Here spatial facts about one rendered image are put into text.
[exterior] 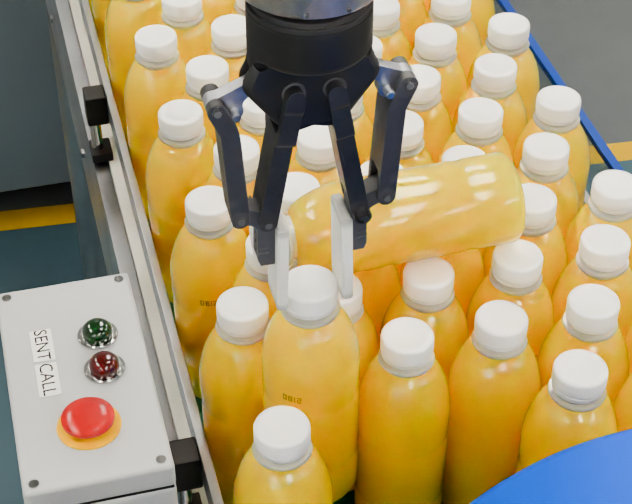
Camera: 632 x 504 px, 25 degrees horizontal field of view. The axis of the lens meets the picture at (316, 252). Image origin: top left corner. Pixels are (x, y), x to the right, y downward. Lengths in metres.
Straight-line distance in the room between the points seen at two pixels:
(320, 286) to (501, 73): 0.40
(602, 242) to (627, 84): 2.18
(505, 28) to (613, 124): 1.81
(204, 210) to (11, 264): 1.68
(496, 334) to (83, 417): 0.30
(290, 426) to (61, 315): 0.20
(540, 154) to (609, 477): 0.47
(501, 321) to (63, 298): 0.32
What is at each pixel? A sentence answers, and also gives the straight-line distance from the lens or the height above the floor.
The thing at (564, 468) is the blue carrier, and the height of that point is 1.23.
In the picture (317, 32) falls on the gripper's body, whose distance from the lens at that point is 0.83.
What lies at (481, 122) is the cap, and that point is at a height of 1.10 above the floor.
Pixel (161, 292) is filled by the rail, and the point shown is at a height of 0.98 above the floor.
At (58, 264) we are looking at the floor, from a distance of 2.81.
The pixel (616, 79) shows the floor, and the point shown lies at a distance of 3.33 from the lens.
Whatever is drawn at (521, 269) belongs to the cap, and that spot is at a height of 1.10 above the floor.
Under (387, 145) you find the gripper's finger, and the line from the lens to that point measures 0.92.
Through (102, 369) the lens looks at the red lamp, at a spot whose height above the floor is 1.11.
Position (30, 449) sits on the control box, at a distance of 1.00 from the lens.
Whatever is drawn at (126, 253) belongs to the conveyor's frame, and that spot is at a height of 0.90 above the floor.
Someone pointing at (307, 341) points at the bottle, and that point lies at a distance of 1.00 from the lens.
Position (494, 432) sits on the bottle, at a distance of 1.11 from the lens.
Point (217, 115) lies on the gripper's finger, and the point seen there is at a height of 1.33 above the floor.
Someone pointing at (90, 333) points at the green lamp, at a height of 1.11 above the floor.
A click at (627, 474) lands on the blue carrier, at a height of 1.23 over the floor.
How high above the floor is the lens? 1.84
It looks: 41 degrees down
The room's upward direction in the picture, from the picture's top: straight up
